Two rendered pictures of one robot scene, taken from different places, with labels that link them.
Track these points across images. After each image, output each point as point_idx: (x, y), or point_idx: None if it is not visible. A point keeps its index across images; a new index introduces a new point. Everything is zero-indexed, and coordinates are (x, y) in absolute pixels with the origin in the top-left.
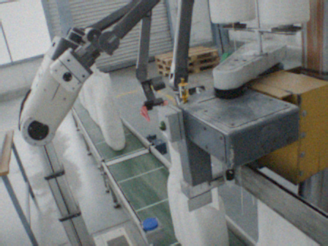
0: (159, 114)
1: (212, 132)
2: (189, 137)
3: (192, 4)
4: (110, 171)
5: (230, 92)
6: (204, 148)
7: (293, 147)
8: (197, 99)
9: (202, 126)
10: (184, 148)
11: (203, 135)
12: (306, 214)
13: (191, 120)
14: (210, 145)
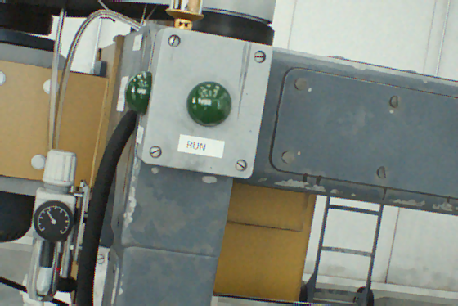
0: (189, 55)
1: (442, 106)
2: (255, 162)
3: None
4: None
5: (273, 33)
6: (365, 180)
7: (294, 235)
8: (216, 35)
9: (383, 96)
10: (204, 222)
11: (379, 131)
12: None
13: (308, 85)
14: (411, 158)
